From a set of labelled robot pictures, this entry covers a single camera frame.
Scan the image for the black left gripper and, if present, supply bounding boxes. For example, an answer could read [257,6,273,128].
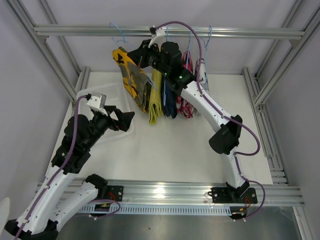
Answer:
[84,105,135,150]

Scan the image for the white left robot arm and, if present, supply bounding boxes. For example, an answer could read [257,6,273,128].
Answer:
[4,106,135,240]

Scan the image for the slotted cable duct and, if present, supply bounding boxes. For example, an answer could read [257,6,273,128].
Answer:
[77,203,232,216]

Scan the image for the aluminium hanging rail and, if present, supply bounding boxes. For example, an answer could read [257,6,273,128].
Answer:
[33,24,306,40]

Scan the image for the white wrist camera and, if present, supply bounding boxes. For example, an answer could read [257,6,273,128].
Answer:
[148,26,166,48]
[86,92,108,116]

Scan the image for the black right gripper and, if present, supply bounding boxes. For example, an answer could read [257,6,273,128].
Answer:
[127,38,171,76]

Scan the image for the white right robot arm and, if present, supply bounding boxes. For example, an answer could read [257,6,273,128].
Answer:
[127,39,250,202]

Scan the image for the dark blue denim trousers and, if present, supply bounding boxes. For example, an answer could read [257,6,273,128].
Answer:
[161,76,178,119]

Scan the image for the front aluminium mounting rail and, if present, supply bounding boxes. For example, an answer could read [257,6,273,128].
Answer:
[32,181,306,207]

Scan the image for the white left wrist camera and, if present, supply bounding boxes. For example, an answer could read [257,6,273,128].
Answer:
[86,92,108,116]

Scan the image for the pink camouflage trousers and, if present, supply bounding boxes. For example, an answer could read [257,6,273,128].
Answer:
[176,50,194,119]

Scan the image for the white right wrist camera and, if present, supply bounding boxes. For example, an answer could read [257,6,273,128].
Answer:
[148,26,166,48]

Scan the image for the lime green trousers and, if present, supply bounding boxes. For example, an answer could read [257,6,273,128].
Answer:
[148,69,164,125]

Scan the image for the yellow grey camouflage trousers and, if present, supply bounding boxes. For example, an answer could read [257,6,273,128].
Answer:
[112,47,152,113]

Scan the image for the white newspaper print trousers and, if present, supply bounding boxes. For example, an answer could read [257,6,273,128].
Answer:
[194,58,210,94]

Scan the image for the white plastic basket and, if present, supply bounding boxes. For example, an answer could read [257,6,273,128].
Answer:
[76,82,134,145]

